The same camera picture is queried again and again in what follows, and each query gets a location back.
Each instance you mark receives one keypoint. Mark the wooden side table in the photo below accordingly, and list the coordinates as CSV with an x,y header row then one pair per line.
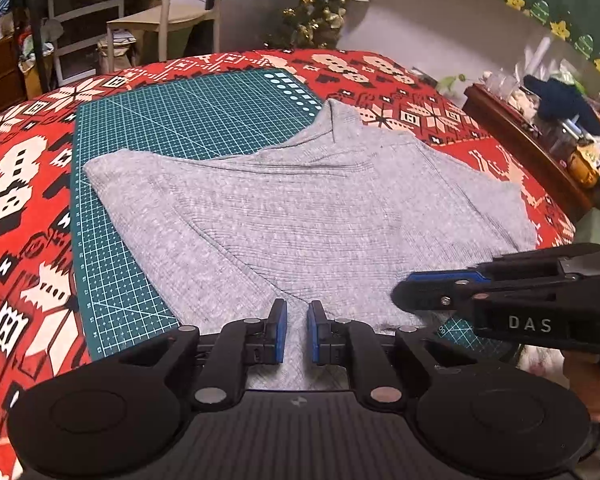
x,y
530,145

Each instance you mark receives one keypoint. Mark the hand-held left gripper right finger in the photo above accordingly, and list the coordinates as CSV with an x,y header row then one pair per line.
x,y
313,332

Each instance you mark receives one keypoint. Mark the green cutting mat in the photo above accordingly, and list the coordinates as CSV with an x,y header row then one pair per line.
x,y
180,115

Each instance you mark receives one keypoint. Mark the small decorated Christmas tree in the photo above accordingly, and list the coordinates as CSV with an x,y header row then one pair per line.
x,y
315,15

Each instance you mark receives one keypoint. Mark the person's white fleece clothing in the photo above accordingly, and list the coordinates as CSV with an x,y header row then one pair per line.
x,y
542,365

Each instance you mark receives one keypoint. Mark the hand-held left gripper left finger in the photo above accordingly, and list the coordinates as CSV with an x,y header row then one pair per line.
x,y
280,330

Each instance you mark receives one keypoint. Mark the orange round ornament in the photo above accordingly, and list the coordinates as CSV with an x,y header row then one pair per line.
x,y
585,165

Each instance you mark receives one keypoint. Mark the beige plastic chair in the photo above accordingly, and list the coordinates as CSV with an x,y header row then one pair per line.
x,y
175,10

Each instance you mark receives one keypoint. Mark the red patterned blanket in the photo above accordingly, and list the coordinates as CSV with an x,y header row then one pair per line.
x,y
25,200

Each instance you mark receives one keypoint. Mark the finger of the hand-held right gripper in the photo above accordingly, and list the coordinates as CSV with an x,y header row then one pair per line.
x,y
430,292
530,262

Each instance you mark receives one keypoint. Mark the grey ribbed polo shirt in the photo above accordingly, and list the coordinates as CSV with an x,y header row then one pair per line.
x,y
305,210

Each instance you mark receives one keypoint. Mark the dark blue plush toy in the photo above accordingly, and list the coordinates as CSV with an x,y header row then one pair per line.
x,y
560,100

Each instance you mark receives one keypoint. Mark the wooden drawer cabinet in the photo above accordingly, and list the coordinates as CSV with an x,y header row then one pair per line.
x,y
0,75

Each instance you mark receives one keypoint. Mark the person's right hand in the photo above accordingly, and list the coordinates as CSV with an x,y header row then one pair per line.
x,y
585,385

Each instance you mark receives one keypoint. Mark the grey refrigerator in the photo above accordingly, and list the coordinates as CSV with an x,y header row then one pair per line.
x,y
260,0

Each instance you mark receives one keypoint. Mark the small green plant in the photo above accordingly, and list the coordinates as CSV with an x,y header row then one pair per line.
x,y
450,84

